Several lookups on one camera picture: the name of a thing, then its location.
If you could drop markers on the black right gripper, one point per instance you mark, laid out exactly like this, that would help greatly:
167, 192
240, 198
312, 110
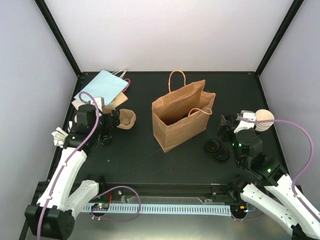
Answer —
224, 126

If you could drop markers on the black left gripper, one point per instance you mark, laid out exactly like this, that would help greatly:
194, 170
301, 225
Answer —
110, 124

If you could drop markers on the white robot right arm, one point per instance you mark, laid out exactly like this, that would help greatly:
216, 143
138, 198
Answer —
286, 205

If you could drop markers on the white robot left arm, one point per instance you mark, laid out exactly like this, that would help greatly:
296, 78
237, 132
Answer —
54, 213

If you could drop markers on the black coffee cup lid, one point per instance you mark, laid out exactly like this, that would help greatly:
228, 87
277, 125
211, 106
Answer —
222, 156

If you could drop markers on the brown pulp cup carrier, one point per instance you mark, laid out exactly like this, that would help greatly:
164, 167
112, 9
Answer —
124, 118

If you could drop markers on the black lid stack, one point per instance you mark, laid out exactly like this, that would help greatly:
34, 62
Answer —
213, 146

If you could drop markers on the small brown paper bag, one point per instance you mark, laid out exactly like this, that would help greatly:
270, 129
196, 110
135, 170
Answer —
118, 100

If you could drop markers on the light blue paper bag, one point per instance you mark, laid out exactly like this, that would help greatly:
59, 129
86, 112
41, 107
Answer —
107, 85

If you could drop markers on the right paper cup stack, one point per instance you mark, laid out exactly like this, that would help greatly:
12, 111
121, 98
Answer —
265, 120

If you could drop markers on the white plastic cutlery bundle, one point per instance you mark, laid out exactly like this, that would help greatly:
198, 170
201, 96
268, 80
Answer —
63, 138

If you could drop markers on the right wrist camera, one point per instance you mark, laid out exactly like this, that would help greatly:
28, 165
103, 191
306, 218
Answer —
246, 120

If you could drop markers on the black aluminium rail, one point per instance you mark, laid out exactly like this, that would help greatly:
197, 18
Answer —
216, 192

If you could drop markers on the light blue cable duct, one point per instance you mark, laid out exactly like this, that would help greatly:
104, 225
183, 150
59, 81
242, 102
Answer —
158, 209

